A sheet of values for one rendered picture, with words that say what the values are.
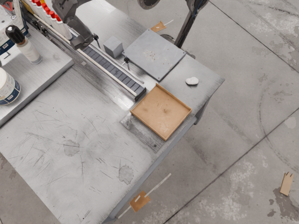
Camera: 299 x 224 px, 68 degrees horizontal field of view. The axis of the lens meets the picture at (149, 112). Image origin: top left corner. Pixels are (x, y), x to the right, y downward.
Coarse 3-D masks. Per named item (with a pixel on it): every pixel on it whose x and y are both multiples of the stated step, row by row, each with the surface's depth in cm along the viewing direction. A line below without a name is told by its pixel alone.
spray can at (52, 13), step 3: (51, 12) 145; (54, 12) 146; (51, 15) 145; (54, 15) 146; (51, 18) 149; (54, 18) 148; (54, 21) 149; (54, 24) 152; (57, 24) 152; (57, 27) 154; (60, 30) 157; (60, 33) 160
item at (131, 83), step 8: (64, 40) 164; (88, 48) 158; (96, 56) 155; (104, 64) 152; (112, 64) 152; (112, 72) 149; (120, 72) 149; (120, 80) 146; (128, 80) 146; (136, 88) 143; (144, 88) 143; (136, 96) 141
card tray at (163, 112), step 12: (156, 84) 148; (156, 96) 146; (168, 96) 145; (144, 108) 143; (156, 108) 142; (168, 108) 142; (180, 108) 142; (144, 120) 140; (156, 120) 139; (168, 120) 139; (180, 120) 138; (156, 132) 134; (168, 132) 136
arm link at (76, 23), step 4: (52, 0) 90; (72, 16) 92; (76, 16) 101; (68, 20) 91; (72, 20) 92; (76, 20) 97; (80, 20) 107; (68, 24) 93; (72, 24) 95; (76, 24) 98; (80, 24) 108; (84, 24) 115; (76, 28) 109; (80, 28) 112; (84, 28) 115; (88, 28) 125; (80, 32) 117; (84, 32) 120; (88, 32) 123; (84, 36) 124; (88, 36) 126; (92, 36) 130
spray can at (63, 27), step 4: (56, 16) 144; (60, 20) 146; (60, 24) 148; (64, 24) 149; (60, 28) 152; (64, 28) 152; (68, 28) 155; (64, 32) 155; (68, 32) 156; (68, 36) 159; (72, 36) 162
